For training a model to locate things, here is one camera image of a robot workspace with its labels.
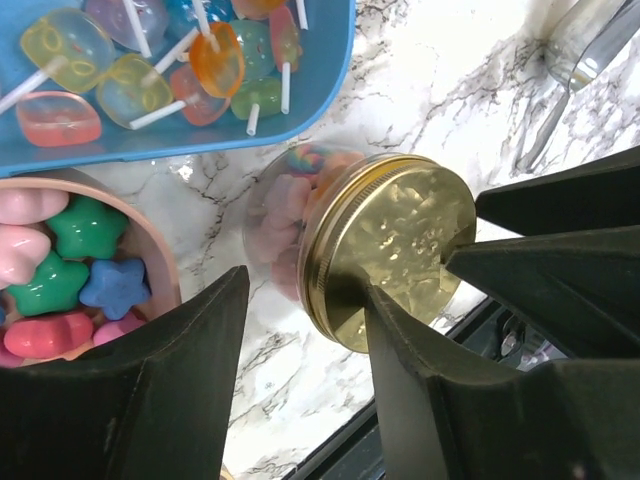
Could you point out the pink tray star candies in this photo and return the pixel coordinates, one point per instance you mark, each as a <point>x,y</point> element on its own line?
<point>79,268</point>

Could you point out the silver metal scoop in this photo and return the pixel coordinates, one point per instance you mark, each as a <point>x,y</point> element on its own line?
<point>584,42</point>

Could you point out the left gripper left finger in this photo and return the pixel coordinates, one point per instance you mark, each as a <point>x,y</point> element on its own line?
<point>152,404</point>

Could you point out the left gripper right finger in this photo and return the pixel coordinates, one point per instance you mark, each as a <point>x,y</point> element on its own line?
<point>597,408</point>

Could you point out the clear glass jar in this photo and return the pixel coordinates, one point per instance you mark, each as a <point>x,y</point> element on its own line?
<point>281,203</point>

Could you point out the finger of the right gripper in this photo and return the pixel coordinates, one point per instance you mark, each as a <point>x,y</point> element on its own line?
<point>597,195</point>
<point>579,289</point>

